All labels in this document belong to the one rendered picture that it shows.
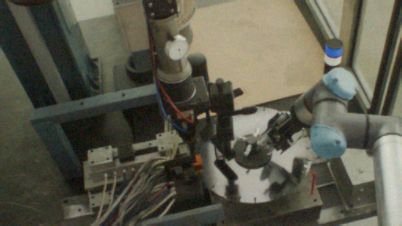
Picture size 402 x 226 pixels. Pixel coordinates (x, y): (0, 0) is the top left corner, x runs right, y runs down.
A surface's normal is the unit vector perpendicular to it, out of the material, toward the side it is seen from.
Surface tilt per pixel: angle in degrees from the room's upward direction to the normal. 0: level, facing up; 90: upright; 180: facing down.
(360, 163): 0
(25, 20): 90
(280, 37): 0
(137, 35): 90
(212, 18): 0
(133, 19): 90
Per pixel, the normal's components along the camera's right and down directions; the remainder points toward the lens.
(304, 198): -0.05, -0.61
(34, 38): 0.23, 0.77
